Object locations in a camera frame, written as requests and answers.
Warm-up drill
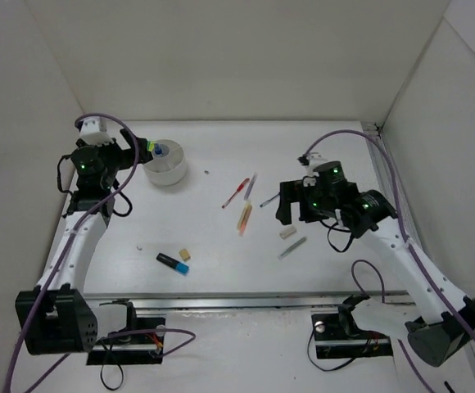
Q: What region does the white round desk organizer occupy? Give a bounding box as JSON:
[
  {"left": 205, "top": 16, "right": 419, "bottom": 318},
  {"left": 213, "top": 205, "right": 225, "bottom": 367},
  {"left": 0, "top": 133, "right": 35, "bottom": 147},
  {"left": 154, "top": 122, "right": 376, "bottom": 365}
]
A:
[{"left": 142, "top": 139, "right": 188, "bottom": 186}]

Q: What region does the orange highlighter stick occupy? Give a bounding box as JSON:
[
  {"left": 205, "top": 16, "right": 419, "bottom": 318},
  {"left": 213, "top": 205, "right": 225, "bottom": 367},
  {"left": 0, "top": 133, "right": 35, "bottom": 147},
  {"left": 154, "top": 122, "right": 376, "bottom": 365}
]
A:
[{"left": 238, "top": 206, "right": 252, "bottom": 237}]

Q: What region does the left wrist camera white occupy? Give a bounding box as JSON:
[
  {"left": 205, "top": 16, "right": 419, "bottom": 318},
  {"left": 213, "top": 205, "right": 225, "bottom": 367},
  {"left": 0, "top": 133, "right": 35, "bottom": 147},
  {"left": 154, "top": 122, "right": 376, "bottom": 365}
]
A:
[{"left": 79, "top": 116, "right": 113, "bottom": 146}]

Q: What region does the aluminium rail front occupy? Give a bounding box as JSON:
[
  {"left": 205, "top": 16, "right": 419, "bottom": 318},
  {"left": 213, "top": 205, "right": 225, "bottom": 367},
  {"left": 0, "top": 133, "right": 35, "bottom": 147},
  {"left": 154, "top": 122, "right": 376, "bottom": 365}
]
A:
[{"left": 81, "top": 291, "right": 414, "bottom": 314}]

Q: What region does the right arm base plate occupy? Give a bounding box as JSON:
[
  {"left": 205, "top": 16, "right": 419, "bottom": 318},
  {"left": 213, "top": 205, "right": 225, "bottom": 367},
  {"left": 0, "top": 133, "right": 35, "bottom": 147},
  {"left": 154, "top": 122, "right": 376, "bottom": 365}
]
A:
[{"left": 310, "top": 313, "right": 393, "bottom": 360}]

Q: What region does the yellow highlighter stick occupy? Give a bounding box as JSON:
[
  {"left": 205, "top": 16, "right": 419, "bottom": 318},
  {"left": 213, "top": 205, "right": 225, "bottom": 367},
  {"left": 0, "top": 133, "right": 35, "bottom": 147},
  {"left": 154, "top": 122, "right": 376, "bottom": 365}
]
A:
[{"left": 237, "top": 201, "right": 251, "bottom": 231}]

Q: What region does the black highlighter blue cap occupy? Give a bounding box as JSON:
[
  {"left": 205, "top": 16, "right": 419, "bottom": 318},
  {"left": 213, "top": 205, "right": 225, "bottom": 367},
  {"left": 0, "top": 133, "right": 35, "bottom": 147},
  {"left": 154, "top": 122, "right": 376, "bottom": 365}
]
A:
[{"left": 156, "top": 253, "right": 189, "bottom": 275}]

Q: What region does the tan eraser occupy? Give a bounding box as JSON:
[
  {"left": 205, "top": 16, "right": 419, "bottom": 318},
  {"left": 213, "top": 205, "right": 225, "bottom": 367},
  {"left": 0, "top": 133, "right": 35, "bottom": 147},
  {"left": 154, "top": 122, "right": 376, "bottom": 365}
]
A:
[{"left": 179, "top": 249, "right": 191, "bottom": 262}]

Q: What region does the red gel pen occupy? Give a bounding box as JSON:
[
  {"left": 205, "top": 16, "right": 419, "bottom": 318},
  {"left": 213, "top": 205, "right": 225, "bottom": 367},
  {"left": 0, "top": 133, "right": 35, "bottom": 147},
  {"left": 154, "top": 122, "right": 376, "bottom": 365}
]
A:
[{"left": 221, "top": 178, "right": 250, "bottom": 209}]

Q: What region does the small glue bottle blue cap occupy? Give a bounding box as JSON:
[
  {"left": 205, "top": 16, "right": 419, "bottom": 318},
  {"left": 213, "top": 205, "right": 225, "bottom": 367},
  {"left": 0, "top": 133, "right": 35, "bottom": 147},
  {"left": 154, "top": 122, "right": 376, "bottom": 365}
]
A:
[{"left": 152, "top": 142, "right": 166, "bottom": 157}]

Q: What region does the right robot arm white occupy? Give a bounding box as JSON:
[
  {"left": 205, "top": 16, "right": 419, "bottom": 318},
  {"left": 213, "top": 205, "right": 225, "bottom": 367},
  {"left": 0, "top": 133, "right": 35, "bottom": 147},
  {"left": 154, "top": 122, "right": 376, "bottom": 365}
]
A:
[{"left": 276, "top": 161, "right": 475, "bottom": 367}]

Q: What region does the blue gel pen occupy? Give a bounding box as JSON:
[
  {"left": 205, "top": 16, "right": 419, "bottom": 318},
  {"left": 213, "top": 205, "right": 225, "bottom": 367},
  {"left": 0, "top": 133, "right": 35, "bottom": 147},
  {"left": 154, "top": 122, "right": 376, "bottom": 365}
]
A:
[{"left": 260, "top": 193, "right": 279, "bottom": 208}]

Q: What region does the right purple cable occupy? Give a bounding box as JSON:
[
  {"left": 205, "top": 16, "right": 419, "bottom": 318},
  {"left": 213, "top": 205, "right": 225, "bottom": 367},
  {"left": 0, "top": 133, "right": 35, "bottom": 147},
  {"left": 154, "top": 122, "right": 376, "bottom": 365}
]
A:
[{"left": 302, "top": 129, "right": 475, "bottom": 393}]

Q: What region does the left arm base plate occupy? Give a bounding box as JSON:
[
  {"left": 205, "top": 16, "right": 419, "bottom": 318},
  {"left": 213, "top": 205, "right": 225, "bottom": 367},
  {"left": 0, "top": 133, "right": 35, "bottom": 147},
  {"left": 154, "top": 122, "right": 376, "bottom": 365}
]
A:
[{"left": 86, "top": 333, "right": 165, "bottom": 366}]

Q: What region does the aluminium rail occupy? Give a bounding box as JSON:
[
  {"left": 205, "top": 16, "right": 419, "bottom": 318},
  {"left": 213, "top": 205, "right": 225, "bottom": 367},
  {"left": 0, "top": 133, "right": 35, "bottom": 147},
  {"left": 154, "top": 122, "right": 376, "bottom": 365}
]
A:
[
  {"left": 81, "top": 291, "right": 414, "bottom": 314},
  {"left": 358, "top": 124, "right": 475, "bottom": 367}
]

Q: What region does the aluminium rail right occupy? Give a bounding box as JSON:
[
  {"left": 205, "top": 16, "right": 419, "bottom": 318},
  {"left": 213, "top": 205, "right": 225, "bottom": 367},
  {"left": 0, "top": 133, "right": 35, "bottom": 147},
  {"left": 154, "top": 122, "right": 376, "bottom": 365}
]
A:
[{"left": 358, "top": 124, "right": 475, "bottom": 367}]

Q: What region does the beige eraser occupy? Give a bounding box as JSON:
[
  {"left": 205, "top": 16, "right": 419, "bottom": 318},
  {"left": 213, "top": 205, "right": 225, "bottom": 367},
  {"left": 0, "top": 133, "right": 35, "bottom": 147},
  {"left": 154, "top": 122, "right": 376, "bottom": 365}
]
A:
[{"left": 279, "top": 226, "right": 296, "bottom": 239}]

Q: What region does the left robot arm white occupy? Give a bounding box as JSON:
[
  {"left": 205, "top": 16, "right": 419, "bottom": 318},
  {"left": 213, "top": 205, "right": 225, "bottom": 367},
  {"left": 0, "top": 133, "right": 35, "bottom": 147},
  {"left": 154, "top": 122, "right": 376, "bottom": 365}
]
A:
[{"left": 15, "top": 129, "right": 152, "bottom": 355}]

